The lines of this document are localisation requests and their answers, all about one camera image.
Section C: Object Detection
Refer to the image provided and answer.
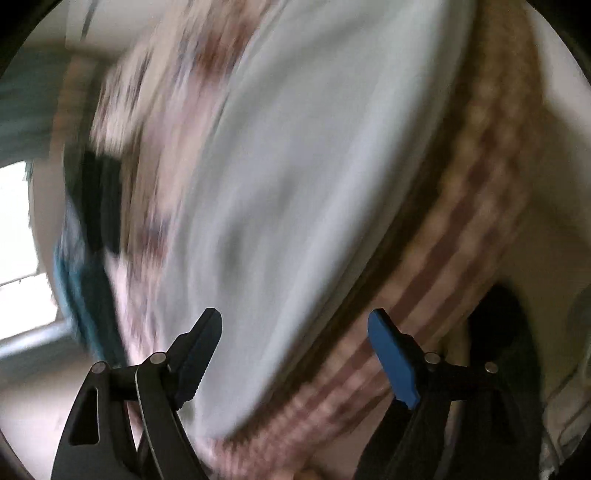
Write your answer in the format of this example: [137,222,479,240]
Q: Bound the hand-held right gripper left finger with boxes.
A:
[51,307,223,480]

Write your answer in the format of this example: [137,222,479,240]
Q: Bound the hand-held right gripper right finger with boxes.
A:
[355,309,543,480]

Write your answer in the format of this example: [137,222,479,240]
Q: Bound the light green fleece pants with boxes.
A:
[171,0,467,444]

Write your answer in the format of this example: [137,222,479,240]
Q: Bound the person's legs in grey trousers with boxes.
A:
[466,284,555,480]

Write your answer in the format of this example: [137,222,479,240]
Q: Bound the folded dark teal quilt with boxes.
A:
[53,222,130,365]

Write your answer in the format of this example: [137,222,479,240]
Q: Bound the brown checked bed sheet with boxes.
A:
[208,0,555,480]

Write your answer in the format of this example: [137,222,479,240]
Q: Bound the folded blue jeans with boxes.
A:
[69,150,127,257]

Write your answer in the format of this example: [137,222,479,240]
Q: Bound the grey-blue curtain with beige band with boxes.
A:
[0,46,77,162]

